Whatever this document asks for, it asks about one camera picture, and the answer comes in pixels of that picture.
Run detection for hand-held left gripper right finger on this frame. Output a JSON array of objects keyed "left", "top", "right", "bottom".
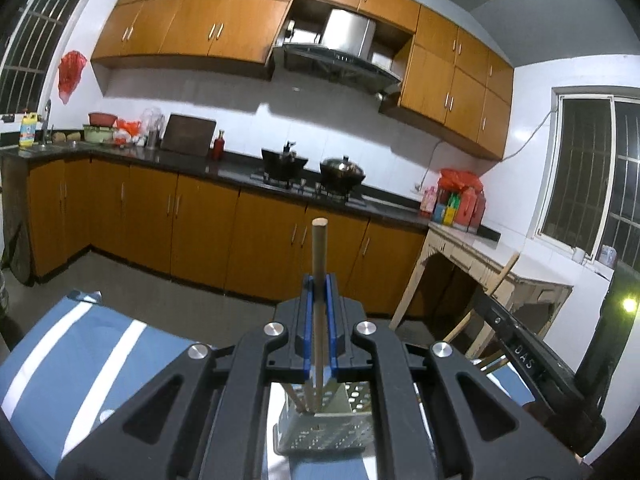
[{"left": 325, "top": 272, "right": 587, "bottom": 480}]

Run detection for barred window by sink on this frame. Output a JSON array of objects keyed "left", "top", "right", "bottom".
[{"left": 0, "top": 0, "right": 103, "bottom": 117}]

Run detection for orange plastic bag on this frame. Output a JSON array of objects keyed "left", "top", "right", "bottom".
[{"left": 113, "top": 118, "right": 142, "bottom": 144}]

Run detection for clear plastic bag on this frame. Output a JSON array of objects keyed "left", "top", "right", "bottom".
[{"left": 141, "top": 107, "right": 166, "bottom": 134}]

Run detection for wok with steel lid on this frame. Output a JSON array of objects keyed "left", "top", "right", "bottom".
[{"left": 319, "top": 156, "right": 367, "bottom": 196}]

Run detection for black kitchen countertop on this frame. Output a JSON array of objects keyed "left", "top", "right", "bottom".
[{"left": 0, "top": 140, "right": 502, "bottom": 241}]

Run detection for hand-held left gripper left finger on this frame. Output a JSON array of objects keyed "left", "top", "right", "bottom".
[{"left": 55, "top": 272, "right": 321, "bottom": 480}]

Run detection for colourful seasoning packets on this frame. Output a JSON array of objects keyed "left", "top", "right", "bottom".
[{"left": 433, "top": 191, "right": 461, "bottom": 226}]

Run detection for white wall cable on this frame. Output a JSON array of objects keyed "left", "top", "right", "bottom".
[{"left": 414, "top": 104, "right": 559, "bottom": 197}]

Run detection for red plastic bag on bottles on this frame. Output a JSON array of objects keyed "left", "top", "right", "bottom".
[{"left": 438, "top": 168, "right": 485, "bottom": 197}]

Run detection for blue white striped tablecloth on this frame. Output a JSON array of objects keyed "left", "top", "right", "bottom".
[{"left": 0, "top": 289, "right": 538, "bottom": 480}]

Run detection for dark wooden cutting board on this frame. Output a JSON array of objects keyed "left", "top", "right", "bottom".
[{"left": 159, "top": 113, "right": 217, "bottom": 157}]

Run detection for barred window by side table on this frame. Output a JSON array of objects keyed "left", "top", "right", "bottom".
[{"left": 536, "top": 86, "right": 640, "bottom": 277}]

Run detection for steel range hood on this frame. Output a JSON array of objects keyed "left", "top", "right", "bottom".
[{"left": 271, "top": 6, "right": 404, "bottom": 97}]

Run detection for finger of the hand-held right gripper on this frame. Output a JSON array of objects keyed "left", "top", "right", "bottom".
[{"left": 472, "top": 287, "right": 608, "bottom": 423}]

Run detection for black wok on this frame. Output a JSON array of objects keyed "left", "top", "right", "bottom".
[{"left": 260, "top": 141, "right": 309, "bottom": 182}]

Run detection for green perforated utensil holder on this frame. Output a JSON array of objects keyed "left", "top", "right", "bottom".
[{"left": 272, "top": 379, "right": 377, "bottom": 459}]

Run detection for hanging red plastic bag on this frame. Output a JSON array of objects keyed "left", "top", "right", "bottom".
[{"left": 57, "top": 50, "right": 89, "bottom": 106}]

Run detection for wooden wall cabinets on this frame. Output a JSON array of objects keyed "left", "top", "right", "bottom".
[{"left": 91, "top": 0, "right": 516, "bottom": 162}]

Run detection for gas stove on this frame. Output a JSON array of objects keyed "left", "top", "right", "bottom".
[{"left": 249, "top": 172, "right": 369, "bottom": 207}]

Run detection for white wooden side table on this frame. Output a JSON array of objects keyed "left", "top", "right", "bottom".
[{"left": 389, "top": 222, "right": 574, "bottom": 361}]

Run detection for wooden base cabinets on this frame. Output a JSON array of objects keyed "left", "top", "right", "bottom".
[{"left": 26, "top": 152, "right": 432, "bottom": 320}]

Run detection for green basin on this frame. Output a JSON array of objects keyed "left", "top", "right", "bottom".
[{"left": 82, "top": 124, "right": 119, "bottom": 144}]

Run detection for yellow detergent bottle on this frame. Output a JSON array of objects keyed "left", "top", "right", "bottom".
[{"left": 18, "top": 112, "right": 40, "bottom": 149}]

